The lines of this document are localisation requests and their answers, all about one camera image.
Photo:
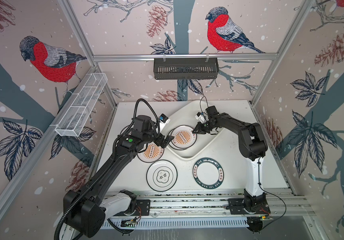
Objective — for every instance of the white plastic bin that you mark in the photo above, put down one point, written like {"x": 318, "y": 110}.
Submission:
{"x": 187, "y": 116}

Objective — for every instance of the black rim flower plate front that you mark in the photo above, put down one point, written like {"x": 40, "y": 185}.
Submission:
{"x": 162, "y": 176}

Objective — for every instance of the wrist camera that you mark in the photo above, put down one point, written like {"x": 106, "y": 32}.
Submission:
{"x": 206, "y": 112}
{"x": 163, "y": 120}

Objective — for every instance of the aluminium rail base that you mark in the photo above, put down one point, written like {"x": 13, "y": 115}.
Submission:
{"x": 214, "y": 205}

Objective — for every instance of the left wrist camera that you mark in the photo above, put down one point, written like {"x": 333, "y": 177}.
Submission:
{"x": 163, "y": 120}

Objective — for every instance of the black rim flower plate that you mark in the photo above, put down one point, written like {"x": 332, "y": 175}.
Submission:
{"x": 162, "y": 176}
{"x": 171, "y": 143}

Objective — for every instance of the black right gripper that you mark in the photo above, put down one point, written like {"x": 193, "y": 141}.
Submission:
{"x": 201, "y": 129}

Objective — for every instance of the black wire wall basket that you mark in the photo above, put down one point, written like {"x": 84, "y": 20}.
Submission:
{"x": 186, "y": 69}

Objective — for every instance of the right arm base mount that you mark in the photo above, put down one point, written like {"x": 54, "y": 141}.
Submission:
{"x": 245, "y": 207}

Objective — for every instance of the orange sunburst plate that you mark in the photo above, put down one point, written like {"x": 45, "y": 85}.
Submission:
{"x": 151, "y": 154}
{"x": 183, "y": 137}

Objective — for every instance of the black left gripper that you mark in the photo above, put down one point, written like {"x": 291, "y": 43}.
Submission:
{"x": 159, "y": 141}

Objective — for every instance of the white mesh wall shelf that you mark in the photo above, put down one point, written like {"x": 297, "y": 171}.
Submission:
{"x": 78, "y": 113}

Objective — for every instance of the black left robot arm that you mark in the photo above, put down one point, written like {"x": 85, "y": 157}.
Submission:
{"x": 82, "y": 209}

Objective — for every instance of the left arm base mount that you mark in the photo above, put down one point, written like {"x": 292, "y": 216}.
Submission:
{"x": 142, "y": 208}

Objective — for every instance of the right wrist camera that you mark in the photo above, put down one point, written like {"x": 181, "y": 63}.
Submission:
{"x": 206, "y": 112}

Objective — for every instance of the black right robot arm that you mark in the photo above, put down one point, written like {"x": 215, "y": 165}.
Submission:
{"x": 252, "y": 146}

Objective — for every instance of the green rim plate front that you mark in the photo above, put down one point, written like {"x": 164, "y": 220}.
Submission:
{"x": 208, "y": 173}

